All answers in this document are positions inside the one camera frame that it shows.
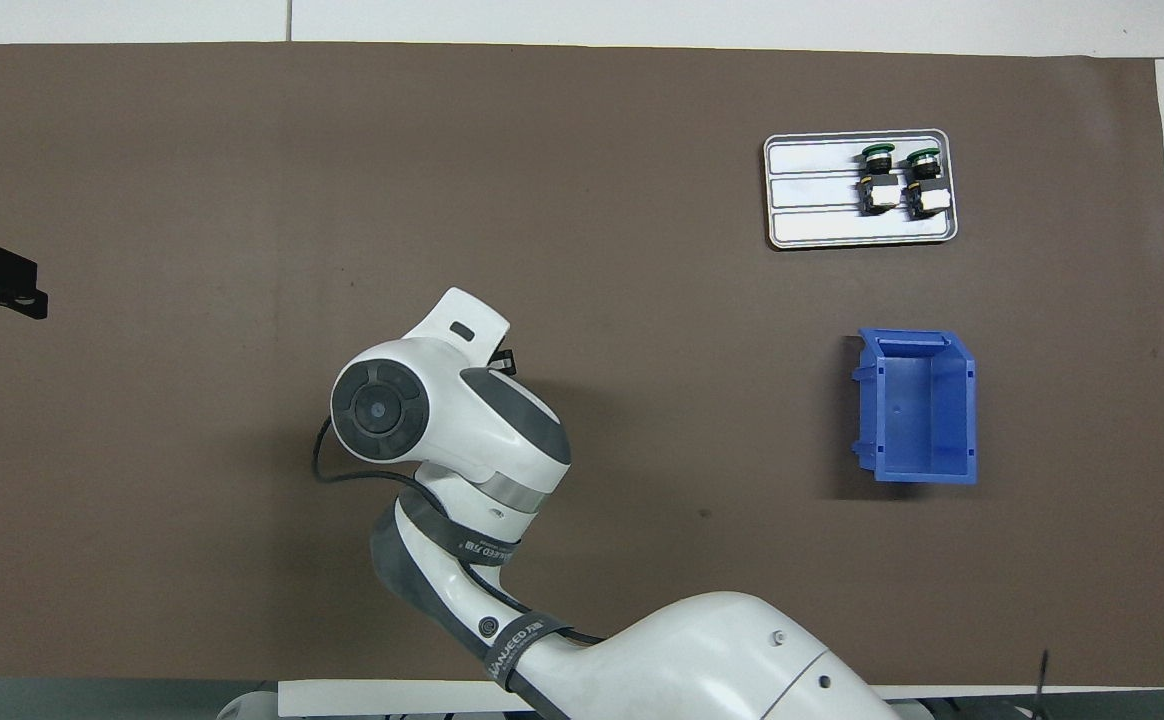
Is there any brown paper table mat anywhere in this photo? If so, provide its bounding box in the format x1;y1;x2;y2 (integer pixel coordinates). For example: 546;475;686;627
0;42;1164;689

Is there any silver metal tray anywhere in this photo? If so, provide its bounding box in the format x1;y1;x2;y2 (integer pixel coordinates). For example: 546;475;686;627
763;129;959;250

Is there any blue plastic storage bin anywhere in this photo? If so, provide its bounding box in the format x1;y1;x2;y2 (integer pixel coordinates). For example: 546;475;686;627
850;328;979;486

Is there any green mushroom push button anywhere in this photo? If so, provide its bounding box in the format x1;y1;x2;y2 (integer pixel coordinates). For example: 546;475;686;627
904;147;950;220
857;143;900;216

